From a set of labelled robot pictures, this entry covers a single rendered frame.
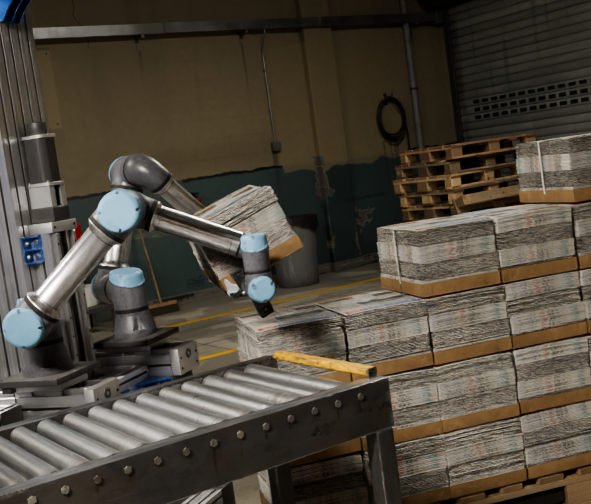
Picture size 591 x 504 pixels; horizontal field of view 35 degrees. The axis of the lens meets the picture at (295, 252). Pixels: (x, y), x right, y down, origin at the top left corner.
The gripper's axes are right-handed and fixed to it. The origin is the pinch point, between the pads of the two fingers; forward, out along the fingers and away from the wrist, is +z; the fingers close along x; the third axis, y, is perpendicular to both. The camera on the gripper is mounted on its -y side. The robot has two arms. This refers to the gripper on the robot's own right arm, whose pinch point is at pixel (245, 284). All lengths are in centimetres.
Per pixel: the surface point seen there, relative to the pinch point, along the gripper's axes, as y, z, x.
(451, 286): -36, -1, -59
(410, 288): -32, 9, -49
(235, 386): -11, -58, 21
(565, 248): -46, 1, -102
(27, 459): 7, -91, 67
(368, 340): -36.3, -0.9, -26.0
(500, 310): -52, 1, -71
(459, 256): -29, 0, -67
